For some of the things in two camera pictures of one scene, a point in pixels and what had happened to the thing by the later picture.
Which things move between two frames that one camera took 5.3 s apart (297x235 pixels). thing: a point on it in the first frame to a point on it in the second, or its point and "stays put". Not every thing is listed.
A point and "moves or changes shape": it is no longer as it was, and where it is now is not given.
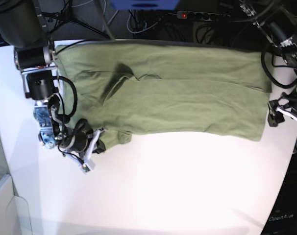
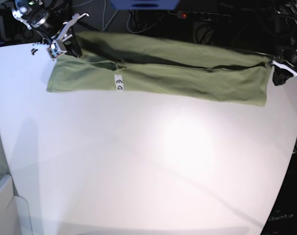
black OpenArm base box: (287, 217) stays put
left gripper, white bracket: (292, 105) to (291, 61)
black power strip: (192, 15) stays put
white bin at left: (10, 214) stays put
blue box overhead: (145, 5) stays put
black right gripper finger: (100, 147) to (71, 45)
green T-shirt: (121, 87) moves or changes shape
